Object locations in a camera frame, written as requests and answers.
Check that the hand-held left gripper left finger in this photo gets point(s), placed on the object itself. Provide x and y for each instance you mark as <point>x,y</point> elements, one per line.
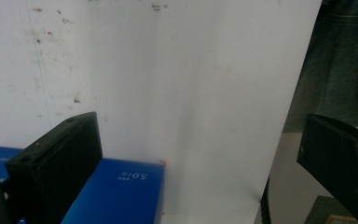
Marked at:
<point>52,168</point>

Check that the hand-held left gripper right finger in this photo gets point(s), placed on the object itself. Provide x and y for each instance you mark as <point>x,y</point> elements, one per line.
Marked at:
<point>338,161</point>

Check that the green flat object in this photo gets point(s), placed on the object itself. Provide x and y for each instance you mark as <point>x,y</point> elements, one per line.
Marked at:
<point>323,208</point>

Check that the blue cardboard box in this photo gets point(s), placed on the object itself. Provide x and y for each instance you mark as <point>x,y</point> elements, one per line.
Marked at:
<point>121,196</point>

